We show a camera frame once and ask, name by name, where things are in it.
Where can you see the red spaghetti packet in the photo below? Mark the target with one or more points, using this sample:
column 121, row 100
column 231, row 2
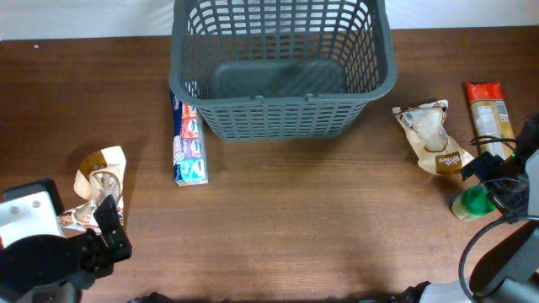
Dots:
column 490, row 118

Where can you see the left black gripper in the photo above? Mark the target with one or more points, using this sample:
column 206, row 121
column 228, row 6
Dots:
column 103, row 258

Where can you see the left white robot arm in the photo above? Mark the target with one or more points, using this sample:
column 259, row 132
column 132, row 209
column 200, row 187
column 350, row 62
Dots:
column 47, row 268

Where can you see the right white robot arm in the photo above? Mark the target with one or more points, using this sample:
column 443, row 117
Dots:
column 509, row 271

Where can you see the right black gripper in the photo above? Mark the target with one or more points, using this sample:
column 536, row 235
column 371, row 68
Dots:
column 482, row 167

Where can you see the green lid spice jar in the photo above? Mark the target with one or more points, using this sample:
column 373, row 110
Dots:
column 472, row 204

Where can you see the brown white snack bag left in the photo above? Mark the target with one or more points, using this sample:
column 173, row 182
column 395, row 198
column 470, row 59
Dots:
column 99, row 175

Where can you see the grey plastic shopping basket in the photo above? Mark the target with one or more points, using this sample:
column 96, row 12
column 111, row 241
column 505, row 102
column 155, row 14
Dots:
column 280, row 69

